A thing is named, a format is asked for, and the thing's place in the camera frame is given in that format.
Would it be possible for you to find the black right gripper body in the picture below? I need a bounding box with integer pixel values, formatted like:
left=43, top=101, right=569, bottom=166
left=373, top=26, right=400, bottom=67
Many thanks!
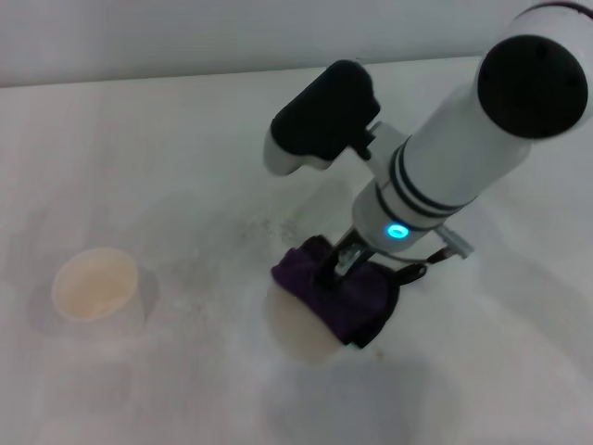
left=331, top=228, right=377, bottom=278

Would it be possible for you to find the purple rag with black trim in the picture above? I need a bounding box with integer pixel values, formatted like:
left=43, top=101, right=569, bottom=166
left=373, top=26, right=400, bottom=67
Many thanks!
left=270, top=235, right=428, bottom=350

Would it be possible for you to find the white paper cup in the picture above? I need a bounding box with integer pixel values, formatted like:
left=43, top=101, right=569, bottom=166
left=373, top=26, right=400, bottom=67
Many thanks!
left=51, top=248, right=148, bottom=335

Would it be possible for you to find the brown water stain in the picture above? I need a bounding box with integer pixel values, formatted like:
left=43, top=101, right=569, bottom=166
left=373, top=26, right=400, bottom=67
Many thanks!
left=261, top=283, right=345, bottom=366

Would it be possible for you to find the thin cable with white connector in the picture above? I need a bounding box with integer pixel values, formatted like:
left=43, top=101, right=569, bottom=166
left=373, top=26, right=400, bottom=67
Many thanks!
left=375, top=228, right=475, bottom=271

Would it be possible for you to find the black and white wrist camera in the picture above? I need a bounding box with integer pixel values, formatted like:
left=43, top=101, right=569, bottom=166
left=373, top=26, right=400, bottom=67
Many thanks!
left=262, top=58, right=411, bottom=177

